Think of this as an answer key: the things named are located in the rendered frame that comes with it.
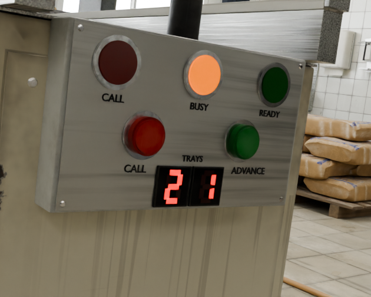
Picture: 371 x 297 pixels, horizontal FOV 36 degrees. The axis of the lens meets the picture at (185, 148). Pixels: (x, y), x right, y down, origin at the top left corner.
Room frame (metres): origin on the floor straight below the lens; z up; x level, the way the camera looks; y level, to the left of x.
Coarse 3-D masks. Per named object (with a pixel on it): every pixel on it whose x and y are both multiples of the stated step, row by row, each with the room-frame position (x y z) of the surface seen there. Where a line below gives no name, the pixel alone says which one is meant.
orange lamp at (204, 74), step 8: (200, 56) 0.47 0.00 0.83; (208, 56) 0.47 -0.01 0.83; (192, 64) 0.46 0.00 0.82; (200, 64) 0.47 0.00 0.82; (208, 64) 0.47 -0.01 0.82; (216, 64) 0.48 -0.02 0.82; (192, 72) 0.46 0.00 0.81; (200, 72) 0.47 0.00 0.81; (208, 72) 0.47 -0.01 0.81; (216, 72) 0.48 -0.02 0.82; (192, 80) 0.46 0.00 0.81; (200, 80) 0.47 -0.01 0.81; (208, 80) 0.47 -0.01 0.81; (216, 80) 0.48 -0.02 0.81; (200, 88) 0.47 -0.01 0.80; (208, 88) 0.47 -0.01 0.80
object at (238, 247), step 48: (192, 0) 0.56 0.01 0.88; (0, 48) 0.41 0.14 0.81; (0, 96) 0.41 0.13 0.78; (0, 144) 0.41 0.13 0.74; (0, 192) 0.41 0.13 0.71; (288, 192) 0.59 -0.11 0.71; (0, 240) 0.41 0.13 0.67; (48, 240) 0.43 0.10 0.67; (96, 240) 0.46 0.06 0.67; (144, 240) 0.49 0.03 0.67; (192, 240) 0.52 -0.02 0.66; (240, 240) 0.55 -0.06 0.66; (288, 240) 0.60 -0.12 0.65; (0, 288) 0.41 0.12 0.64; (48, 288) 0.44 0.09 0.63; (96, 288) 0.46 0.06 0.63; (144, 288) 0.49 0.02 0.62; (192, 288) 0.52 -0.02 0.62; (240, 288) 0.56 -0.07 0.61
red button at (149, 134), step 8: (136, 120) 0.43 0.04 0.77; (144, 120) 0.43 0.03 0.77; (152, 120) 0.43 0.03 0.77; (136, 128) 0.43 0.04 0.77; (144, 128) 0.43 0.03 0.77; (152, 128) 0.43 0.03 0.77; (160, 128) 0.44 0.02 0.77; (128, 136) 0.43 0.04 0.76; (136, 136) 0.43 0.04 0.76; (144, 136) 0.43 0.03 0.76; (152, 136) 0.44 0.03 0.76; (160, 136) 0.44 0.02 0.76; (136, 144) 0.43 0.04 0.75; (144, 144) 0.43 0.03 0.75; (152, 144) 0.44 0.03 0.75; (160, 144) 0.44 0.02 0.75; (136, 152) 0.43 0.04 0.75; (144, 152) 0.43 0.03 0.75; (152, 152) 0.44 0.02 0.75
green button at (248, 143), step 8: (240, 128) 0.49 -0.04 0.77; (248, 128) 0.49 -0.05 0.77; (232, 136) 0.49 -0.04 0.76; (240, 136) 0.49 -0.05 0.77; (248, 136) 0.49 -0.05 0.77; (256, 136) 0.50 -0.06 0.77; (232, 144) 0.49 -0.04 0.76; (240, 144) 0.49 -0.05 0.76; (248, 144) 0.49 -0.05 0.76; (256, 144) 0.50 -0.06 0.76; (232, 152) 0.49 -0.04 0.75; (240, 152) 0.49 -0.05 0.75; (248, 152) 0.49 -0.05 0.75
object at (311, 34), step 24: (264, 0) 0.62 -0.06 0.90; (288, 0) 0.59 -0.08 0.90; (312, 0) 0.56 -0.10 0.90; (336, 0) 0.55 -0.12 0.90; (120, 24) 0.86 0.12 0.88; (144, 24) 0.80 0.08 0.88; (216, 24) 0.68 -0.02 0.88; (240, 24) 0.64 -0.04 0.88; (264, 24) 0.61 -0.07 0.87; (288, 24) 0.59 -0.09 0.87; (312, 24) 0.56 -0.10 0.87; (336, 24) 0.56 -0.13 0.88; (264, 48) 0.61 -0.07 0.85; (288, 48) 0.58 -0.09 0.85; (312, 48) 0.56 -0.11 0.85; (336, 48) 0.57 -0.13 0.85
